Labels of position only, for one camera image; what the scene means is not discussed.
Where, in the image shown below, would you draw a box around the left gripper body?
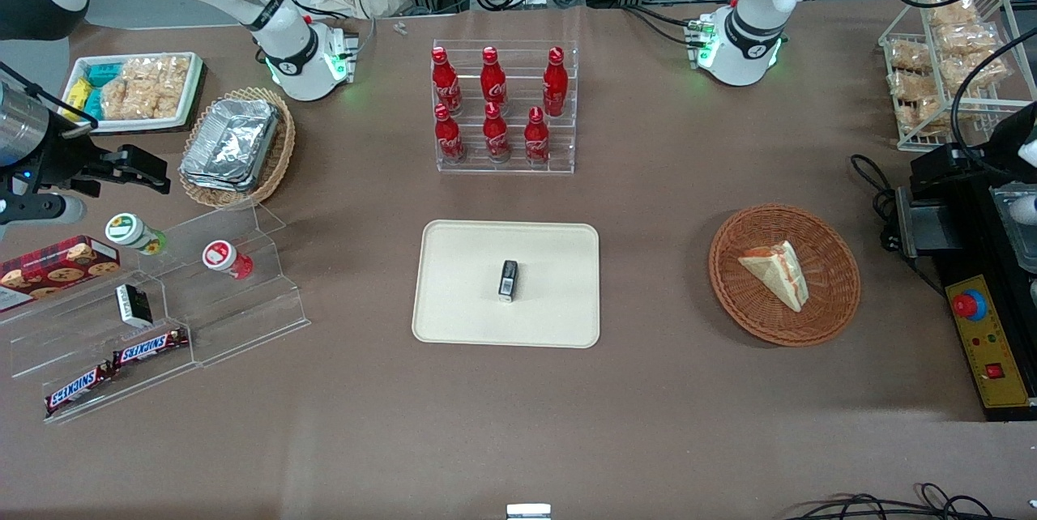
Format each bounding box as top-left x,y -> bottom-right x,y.
982,101 -> 1037,187

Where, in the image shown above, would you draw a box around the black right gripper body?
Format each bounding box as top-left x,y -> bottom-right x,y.
0,111 -> 122,198

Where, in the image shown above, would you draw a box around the triangle sandwich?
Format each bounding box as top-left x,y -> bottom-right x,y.
737,241 -> 810,313

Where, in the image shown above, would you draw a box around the white rectangular snack tray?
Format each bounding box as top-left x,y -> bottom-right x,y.
62,52 -> 205,135

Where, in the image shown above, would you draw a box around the aluminium foil tray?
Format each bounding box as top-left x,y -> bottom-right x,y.
179,97 -> 283,194

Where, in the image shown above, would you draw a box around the light wicker basket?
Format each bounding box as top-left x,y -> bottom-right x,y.
178,87 -> 297,210

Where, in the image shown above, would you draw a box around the brown wicker basket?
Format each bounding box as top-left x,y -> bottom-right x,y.
709,204 -> 862,347

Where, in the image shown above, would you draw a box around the beige plastic tray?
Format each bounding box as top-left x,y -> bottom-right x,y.
412,220 -> 601,349

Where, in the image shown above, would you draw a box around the tan snack bag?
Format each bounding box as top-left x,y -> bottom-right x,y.
888,70 -> 942,105
914,99 -> 967,138
928,0 -> 979,28
936,22 -> 1006,61
886,40 -> 934,73
943,54 -> 1010,93

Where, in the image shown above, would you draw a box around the green lid cup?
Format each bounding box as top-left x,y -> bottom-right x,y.
105,213 -> 169,257

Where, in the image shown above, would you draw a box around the yellow snack packet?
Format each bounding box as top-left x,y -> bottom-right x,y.
64,78 -> 95,113

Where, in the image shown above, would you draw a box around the rice cracker bag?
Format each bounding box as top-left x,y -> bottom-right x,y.
100,55 -> 192,121

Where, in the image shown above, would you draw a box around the black control box yellow panel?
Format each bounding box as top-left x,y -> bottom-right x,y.
930,180 -> 1037,423

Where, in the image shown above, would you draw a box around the steel pan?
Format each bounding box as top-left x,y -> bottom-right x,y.
990,182 -> 1037,275

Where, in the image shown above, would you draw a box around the red lid cup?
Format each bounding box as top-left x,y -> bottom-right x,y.
202,240 -> 254,281

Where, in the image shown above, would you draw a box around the red cookie box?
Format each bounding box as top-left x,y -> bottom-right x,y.
0,236 -> 122,313

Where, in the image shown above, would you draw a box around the red emergency stop button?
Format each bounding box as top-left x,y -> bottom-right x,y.
953,290 -> 988,322

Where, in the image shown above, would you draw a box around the black and white small box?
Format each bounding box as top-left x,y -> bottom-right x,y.
115,283 -> 154,329

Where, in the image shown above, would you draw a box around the snickers chocolate bar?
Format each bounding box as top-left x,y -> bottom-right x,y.
44,362 -> 115,418
111,328 -> 190,368

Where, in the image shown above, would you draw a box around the clear acrylic step display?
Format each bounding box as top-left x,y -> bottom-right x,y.
0,202 -> 312,424

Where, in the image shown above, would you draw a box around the red cola bottle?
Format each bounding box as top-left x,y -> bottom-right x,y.
480,46 -> 510,117
433,104 -> 467,165
523,106 -> 553,167
483,102 -> 512,163
431,47 -> 463,117
542,47 -> 570,118

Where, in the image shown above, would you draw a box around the clear acrylic bottle rack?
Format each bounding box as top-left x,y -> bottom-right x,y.
432,40 -> 579,175

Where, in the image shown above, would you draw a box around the white wire rack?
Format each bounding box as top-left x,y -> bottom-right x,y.
879,0 -> 1037,153

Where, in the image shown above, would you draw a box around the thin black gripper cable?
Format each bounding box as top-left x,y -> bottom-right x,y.
0,61 -> 100,130

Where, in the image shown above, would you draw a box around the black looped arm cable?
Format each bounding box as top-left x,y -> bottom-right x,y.
950,14 -> 1037,158

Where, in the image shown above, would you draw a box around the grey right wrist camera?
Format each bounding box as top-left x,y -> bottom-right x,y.
0,194 -> 87,227

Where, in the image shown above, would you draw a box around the black table cable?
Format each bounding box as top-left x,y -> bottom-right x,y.
849,153 -> 918,255

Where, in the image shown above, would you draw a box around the black floor cables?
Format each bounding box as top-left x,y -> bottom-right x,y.
779,483 -> 1018,520

